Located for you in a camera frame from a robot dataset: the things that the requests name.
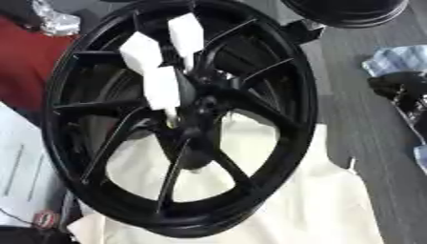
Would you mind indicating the black spoked wheel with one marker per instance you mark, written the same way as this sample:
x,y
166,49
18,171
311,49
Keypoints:
x,y
267,111

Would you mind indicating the black round tyre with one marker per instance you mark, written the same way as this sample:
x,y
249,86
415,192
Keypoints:
x,y
347,14

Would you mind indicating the black bag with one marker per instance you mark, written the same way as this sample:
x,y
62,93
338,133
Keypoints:
x,y
403,89

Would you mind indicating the red round sticker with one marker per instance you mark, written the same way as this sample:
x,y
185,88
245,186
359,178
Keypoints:
x,y
46,219

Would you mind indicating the blue white checked cloth bundle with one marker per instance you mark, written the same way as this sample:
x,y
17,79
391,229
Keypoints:
x,y
397,60

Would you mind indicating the white flat panel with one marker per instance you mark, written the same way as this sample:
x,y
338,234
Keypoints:
x,y
22,165

